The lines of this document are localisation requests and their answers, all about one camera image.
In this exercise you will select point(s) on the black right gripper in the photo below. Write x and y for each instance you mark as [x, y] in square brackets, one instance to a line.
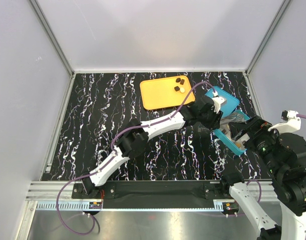
[255, 126]

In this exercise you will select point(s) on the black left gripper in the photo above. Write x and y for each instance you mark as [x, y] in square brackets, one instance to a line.
[214, 123]

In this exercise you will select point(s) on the teal tin box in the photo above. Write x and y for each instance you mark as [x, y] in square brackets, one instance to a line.
[228, 143]

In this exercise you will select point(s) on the teal tin lid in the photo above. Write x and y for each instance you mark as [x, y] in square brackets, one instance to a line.
[232, 102]

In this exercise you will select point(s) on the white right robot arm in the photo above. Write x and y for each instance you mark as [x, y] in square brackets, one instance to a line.
[284, 154]

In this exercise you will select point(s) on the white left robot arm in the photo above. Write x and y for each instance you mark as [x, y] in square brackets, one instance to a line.
[131, 142]

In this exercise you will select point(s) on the orange plastic tray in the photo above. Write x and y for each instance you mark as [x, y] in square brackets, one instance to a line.
[160, 93]

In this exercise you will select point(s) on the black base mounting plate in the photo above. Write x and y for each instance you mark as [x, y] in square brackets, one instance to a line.
[154, 194]

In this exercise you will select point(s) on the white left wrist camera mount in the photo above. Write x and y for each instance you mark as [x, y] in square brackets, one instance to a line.
[218, 101]

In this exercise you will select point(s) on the aluminium cable duct rail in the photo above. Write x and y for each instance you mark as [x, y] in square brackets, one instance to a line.
[69, 206]

